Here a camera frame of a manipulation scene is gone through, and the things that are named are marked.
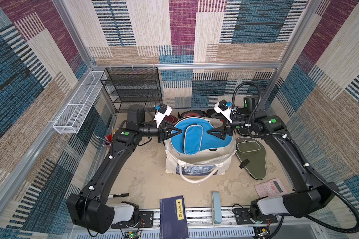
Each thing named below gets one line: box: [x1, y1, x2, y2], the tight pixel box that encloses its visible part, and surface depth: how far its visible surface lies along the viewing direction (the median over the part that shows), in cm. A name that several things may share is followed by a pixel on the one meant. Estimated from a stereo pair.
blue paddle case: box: [171, 118, 233, 155], surface depth 64 cm
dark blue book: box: [159, 195, 189, 239], surface depth 74 cm
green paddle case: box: [235, 136, 268, 180], surface depth 94 cm
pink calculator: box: [254, 178, 289, 198], surface depth 83 cm
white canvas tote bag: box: [164, 140, 237, 184], surface depth 75 cm
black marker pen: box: [108, 193, 130, 199], surface depth 81 cm
